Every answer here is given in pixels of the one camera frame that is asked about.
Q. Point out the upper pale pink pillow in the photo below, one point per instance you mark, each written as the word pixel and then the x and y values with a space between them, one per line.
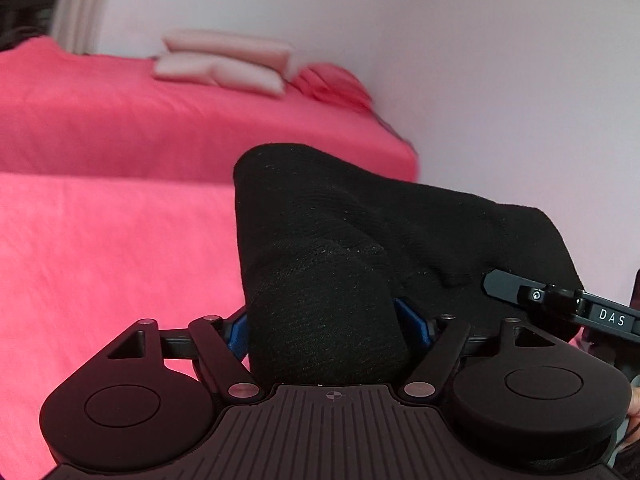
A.
pixel 265 52

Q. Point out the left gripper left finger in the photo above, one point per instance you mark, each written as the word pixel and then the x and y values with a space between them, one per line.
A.
pixel 236 333

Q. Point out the far bed pink sheet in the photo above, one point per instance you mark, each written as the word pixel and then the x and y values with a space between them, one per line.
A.
pixel 107 117

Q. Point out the pale pink pillow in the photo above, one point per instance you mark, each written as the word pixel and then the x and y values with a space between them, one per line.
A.
pixel 218 71
pixel 265 52

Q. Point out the lower pale pink pillow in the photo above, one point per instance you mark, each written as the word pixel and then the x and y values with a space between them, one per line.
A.
pixel 218 71

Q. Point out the floral white curtain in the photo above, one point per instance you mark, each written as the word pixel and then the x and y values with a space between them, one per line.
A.
pixel 75 24

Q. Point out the near bed pink blanket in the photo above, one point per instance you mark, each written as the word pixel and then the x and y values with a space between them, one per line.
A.
pixel 81 259

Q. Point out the black pants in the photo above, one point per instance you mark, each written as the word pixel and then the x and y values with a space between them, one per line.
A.
pixel 327 248

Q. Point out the folded pink blanket stack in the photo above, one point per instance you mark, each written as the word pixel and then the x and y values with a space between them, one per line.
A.
pixel 333 85

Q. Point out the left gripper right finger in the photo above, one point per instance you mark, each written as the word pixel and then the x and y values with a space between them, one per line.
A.
pixel 416 330

